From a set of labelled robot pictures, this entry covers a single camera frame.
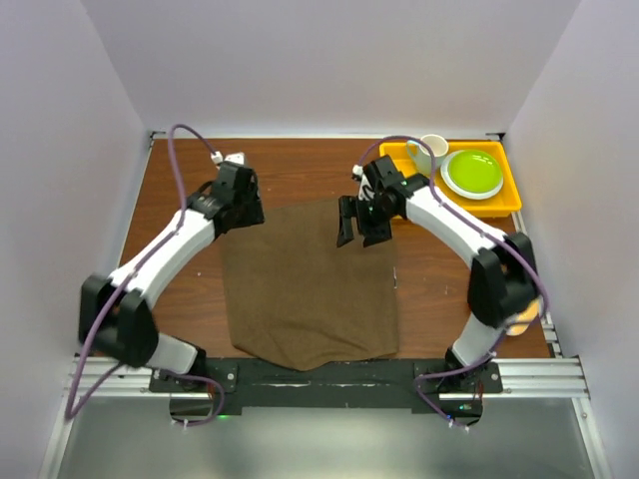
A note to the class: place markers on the brown cloth napkin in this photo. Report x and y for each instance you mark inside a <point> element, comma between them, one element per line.
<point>296,299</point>

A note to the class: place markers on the yellow plastic tray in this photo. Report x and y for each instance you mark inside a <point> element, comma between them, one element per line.
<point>504,203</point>

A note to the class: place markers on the green plate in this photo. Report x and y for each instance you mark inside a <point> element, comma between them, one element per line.
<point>472,174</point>

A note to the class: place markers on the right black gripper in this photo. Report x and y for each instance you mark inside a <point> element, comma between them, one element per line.
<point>350,207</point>

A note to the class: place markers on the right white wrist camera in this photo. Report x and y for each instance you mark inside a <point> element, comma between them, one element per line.
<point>365,190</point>

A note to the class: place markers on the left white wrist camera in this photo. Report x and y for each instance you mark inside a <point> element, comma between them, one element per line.
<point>218,158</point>

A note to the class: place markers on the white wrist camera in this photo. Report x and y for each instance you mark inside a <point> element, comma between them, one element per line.
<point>365,190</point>
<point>218,158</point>

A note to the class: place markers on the yellow panda bowl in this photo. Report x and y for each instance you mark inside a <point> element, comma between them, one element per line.
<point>519,322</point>

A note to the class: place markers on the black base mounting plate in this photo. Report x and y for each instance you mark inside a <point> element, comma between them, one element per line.
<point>380,383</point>

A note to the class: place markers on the pale green mug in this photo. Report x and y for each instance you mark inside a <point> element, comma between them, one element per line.
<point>427,154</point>

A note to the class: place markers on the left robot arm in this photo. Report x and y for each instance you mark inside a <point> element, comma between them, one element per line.
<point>116,311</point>

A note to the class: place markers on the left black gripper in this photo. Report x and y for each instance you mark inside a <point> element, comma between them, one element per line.
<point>254,214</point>

